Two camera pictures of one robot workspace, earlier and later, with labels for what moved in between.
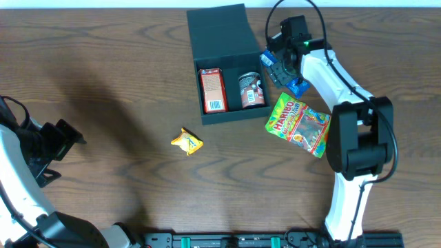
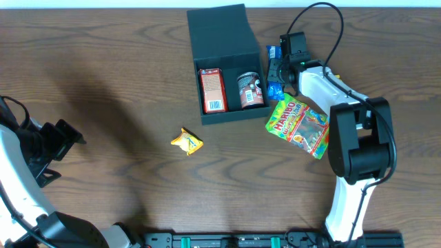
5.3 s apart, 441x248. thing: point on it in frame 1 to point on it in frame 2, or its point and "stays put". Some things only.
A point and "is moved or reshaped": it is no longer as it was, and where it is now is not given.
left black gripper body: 55,145 stays put
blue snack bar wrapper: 299,86 is moved or reshaped
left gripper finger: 43,174 stays put
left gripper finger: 71,137 stays put
